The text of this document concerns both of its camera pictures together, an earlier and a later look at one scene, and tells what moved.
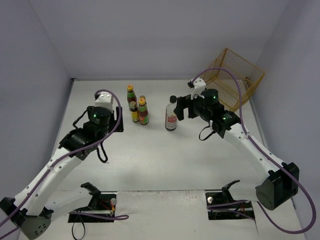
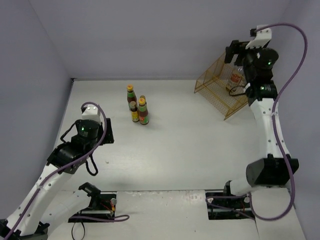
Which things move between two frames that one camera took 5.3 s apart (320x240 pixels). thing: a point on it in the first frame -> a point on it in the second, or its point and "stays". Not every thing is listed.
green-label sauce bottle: x=143 y=111 stays
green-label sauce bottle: x=131 y=95 stays
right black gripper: x=185 y=107 -> x=236 y=46
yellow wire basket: x=234 y=79 stays
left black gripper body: x=119 y=120 -> x=108 y=131
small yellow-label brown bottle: x=135 y=114 stays
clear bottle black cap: x=171 y=118 -> x=236 y=80
